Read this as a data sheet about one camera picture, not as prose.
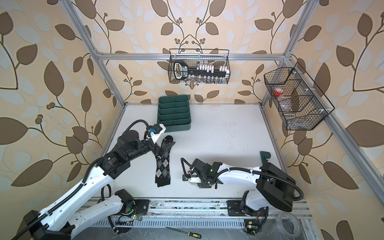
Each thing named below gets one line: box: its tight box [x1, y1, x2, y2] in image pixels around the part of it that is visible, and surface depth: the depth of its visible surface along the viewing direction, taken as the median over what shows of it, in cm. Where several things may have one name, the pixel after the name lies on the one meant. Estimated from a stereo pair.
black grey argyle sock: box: [155, 135, 173, 188], surface depth 88 cm
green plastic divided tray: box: [157, 94, 192, 133], surface depth 111 cm
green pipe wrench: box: [259, 151, 271, 165], surface depth 93 cm
